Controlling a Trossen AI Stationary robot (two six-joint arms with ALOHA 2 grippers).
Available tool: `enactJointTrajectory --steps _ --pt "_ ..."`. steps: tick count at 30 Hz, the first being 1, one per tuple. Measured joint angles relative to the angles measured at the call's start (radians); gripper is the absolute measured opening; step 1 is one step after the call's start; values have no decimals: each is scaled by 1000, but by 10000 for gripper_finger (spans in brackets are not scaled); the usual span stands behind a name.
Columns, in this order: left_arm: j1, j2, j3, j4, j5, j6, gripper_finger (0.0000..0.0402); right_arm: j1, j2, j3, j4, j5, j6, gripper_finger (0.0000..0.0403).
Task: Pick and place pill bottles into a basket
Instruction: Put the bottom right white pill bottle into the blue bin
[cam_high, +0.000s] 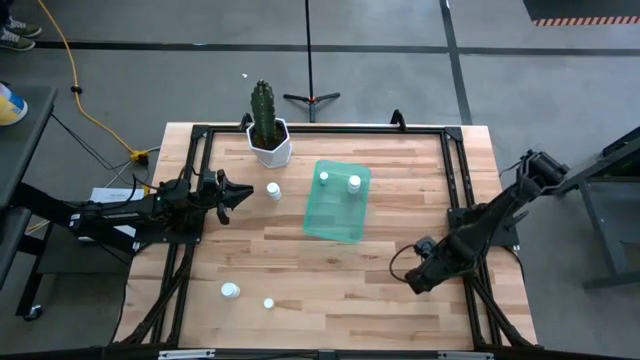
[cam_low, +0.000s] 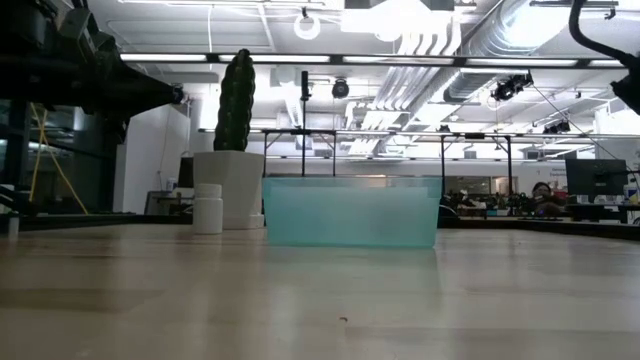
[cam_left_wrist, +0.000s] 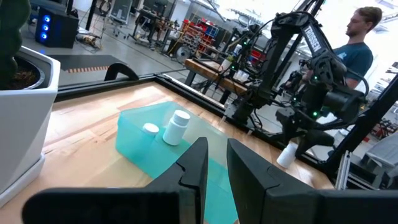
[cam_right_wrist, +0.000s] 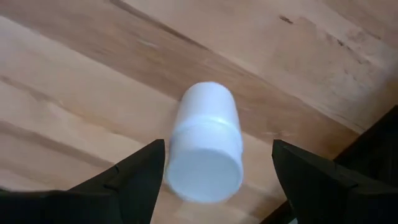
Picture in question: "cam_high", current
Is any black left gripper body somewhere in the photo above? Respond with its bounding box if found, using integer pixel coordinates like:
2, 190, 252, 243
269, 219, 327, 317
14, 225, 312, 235
209, 180, 236, 211

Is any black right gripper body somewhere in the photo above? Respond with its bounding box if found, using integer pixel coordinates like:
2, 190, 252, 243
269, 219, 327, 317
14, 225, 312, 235
418, 234, 471, 287

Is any teal translucent plastic basket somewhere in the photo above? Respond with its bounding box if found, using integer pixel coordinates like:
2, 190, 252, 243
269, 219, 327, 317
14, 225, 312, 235
302, 159, 373, 245

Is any white plant pot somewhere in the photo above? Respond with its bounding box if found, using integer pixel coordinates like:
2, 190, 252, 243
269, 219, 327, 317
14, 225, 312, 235
245, 117, 293, 170

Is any green cactus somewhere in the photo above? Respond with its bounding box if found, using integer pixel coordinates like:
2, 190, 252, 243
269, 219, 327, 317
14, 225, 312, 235
250, 78, 278, 146

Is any white paper sheet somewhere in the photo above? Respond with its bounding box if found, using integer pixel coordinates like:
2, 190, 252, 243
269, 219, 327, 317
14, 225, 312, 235
88, 186, 147, 241

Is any black tripod stand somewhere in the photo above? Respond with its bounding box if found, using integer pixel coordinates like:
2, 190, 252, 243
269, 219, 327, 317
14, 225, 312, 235
282, 0, 342, 124

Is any black metal stand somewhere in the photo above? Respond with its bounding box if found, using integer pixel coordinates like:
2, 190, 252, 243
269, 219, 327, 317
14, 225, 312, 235
554, 124, 640, 291

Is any black desk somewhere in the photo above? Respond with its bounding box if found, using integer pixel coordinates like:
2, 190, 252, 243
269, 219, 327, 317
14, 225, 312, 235
0, 84, 59, 322

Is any yellow blue wipes canister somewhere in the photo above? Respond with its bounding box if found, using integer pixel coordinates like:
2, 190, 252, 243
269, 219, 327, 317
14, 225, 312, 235
0, 82, 29, 127

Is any person's shoe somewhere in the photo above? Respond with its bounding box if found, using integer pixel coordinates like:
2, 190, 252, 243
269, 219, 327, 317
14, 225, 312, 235
0, 28, 37, 53
4, 17, 44, 39

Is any black mat with striped edge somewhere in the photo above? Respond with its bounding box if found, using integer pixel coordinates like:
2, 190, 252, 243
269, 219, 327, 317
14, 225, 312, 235
522, 0, 640, 27

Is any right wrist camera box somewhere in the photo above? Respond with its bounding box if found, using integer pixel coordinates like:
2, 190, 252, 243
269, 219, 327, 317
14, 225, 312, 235
415, 236, 437, 257

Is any silver metal bracket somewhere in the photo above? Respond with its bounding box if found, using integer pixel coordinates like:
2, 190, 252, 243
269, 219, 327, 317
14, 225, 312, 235
438, 350, 495, 360
158, 348, 216, 360

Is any black aluminium table frame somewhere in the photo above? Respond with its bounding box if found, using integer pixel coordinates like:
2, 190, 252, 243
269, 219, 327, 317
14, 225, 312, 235
113, 108, 539, 351

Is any black floor cable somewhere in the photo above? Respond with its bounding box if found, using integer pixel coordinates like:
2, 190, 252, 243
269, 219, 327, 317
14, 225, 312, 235
49, 113, 151, 189

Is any yellow extension cable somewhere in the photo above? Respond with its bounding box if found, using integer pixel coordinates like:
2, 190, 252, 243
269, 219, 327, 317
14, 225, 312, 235
37, 0, 150, 166

